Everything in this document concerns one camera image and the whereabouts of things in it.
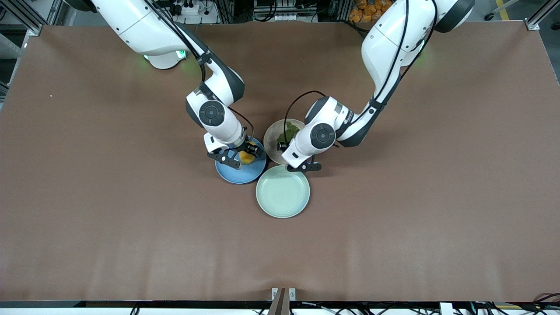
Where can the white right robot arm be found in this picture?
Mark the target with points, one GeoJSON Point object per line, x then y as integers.
{"type": "Point", "coordinates": [140, 26]}

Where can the white power strip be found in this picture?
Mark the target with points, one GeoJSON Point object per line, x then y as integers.
{"type": "Point", "coordinates": [192, 17]}

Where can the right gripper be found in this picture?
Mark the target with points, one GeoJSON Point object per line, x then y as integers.
{"type": "Point", "coordinates": [247, 148]}

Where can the yellow lemon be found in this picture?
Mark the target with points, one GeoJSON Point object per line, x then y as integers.
{"type": "Point", "coordinates": [247, 158]}

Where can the black caster wheel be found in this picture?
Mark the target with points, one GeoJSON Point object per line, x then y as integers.
{"type": "Point", "coordinates": [489, 16]}

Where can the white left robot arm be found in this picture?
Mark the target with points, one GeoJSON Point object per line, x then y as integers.
{"type": "Point", "coordinates": [389, 39]}

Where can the pale green plate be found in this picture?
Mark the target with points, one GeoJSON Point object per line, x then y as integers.
{"type": "Point", "coordinates": [282, 194]}

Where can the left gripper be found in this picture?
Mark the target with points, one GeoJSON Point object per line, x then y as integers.
{"type": "Point", "coordinates": [283, 145]}

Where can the pile of orange items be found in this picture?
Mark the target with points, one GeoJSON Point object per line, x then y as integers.
{"type": "Point", "coordinates": [363, 13]}

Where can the metal bracket with brown bar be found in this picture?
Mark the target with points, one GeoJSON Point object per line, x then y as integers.
{"type": "Point", "coordinates": [280, 302]}

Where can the beige plate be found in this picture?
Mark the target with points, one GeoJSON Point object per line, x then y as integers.
{"type": "Point", "coordinates": [272, 135]}

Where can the green lettuce leaf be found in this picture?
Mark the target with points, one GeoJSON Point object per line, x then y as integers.
{"type": "Point", "coordinates": [291, 130]}

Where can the blue plate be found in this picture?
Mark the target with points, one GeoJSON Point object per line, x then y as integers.
{"type": "Point", "coordinates": [245, 175]}

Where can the aluminium frame post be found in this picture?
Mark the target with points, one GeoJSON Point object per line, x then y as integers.
{"type": "Point", "coordinates": [30, 17]}
{"type": "Point", "coordinates": [544, 12]}

